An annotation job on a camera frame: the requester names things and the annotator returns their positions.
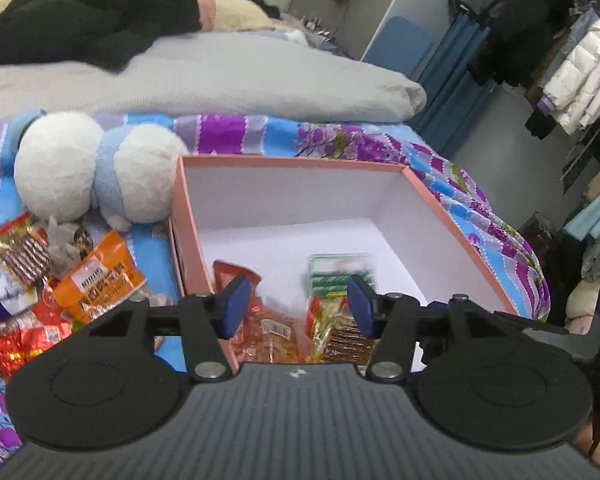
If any purple floral bed sheet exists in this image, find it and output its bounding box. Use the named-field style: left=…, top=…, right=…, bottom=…
left=0, top=112, right=551, bottom=466

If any beige pillow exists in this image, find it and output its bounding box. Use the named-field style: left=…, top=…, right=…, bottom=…
left=200, top=0, right=281, bottom=31

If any hanging black coat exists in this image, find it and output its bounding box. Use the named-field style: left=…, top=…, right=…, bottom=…
left=467, top=0, right=578, bottom=88

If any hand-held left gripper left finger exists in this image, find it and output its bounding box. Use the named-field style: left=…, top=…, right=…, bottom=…
left=87, top=273, right=252, bottom=382

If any grey duvet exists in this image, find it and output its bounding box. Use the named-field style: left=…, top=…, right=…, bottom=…
left=0, top=30, right=427, bottom=123

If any red striped snack packet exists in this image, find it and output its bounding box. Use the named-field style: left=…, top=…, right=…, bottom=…
left=0, top=214, right=52, bottom=288

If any clear plastic wrapper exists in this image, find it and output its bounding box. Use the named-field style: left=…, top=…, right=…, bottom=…
left=45, top=214, right=83, bottom=266

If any red foil snack packet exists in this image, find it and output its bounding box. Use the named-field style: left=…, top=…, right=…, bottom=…
left=0, top=307, right=73, bottom=378

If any grey wardrobe cabinet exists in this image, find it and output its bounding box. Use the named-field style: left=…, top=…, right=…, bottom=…
left=280, top=0, right=468, bottom=66

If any pink cardboard box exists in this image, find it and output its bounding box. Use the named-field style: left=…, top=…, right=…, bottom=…
left=169, top=154, right=521, bottom=376

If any orange snack packet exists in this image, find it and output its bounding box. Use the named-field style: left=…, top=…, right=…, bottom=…
left=52, top=230, right=147, bottom=325

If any green snack packet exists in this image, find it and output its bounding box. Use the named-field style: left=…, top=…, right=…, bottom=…
left=306, top=253, right=378, bottom=363

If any blue snack packet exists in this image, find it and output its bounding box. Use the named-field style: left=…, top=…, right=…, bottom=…
left=0, top=257, right=38, bottom=323

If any blue curtain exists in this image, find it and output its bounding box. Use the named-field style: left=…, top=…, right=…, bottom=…
left=410, top=12, right=496, bottom=158

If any white and blue plush toy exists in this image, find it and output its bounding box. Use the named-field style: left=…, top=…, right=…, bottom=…
left=9, top=109, right=191, bottom=232

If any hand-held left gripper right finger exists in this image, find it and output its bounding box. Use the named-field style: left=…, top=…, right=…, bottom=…
left=347, top=275, right=519, bottom=381

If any red brown snack packet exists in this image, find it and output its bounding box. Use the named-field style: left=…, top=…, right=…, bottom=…
left=213, top=260, right=301, bottom=365

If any black coat on bed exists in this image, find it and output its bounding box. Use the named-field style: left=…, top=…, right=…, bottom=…
left=0, top=0, right=203, bottom=73

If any white puffer jacket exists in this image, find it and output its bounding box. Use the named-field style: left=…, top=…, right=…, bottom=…
left=540, top=7, right=600, bottom=133

